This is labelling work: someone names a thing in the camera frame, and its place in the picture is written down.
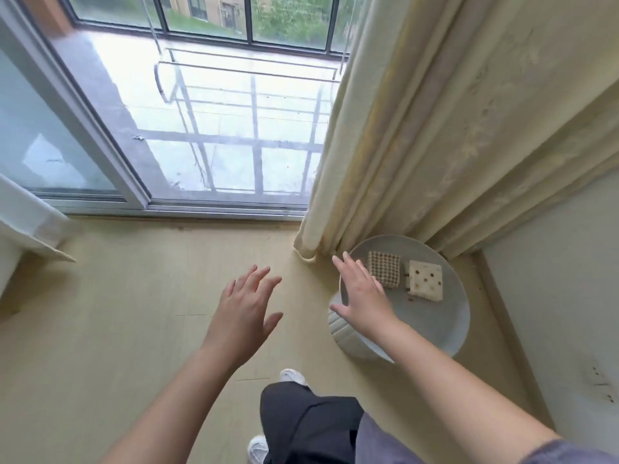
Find person's right hand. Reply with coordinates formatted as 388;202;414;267
329;251;398;340

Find person's left hand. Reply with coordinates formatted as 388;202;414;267
201;264;284;370

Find brown checked cloth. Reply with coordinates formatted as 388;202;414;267
366;250;404;290

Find cream polka dot cloths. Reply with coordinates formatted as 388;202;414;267
406;258;445;304

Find person's right forearm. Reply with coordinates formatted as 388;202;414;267
372;318;564;464

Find person's left forearm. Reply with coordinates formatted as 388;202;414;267
101;347;243;464

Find person's white shoe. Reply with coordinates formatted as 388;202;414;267
246;434;271;464
279;368;311;389

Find white round table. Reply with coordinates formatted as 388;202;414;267
327;233;473;364

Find person's black trouser leg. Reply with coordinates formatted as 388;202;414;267
259;382;429;464

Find white bundled curtain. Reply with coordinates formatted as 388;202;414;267
293;0;619;263

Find white linen curtain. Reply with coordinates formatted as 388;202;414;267
0;173;79;263

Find white sliding door frame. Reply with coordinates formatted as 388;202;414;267
0;0;371;221

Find white wall socket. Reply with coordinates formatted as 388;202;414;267
580;360;619;407

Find dark balcony window frame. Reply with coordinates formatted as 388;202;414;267
56;0;365;57

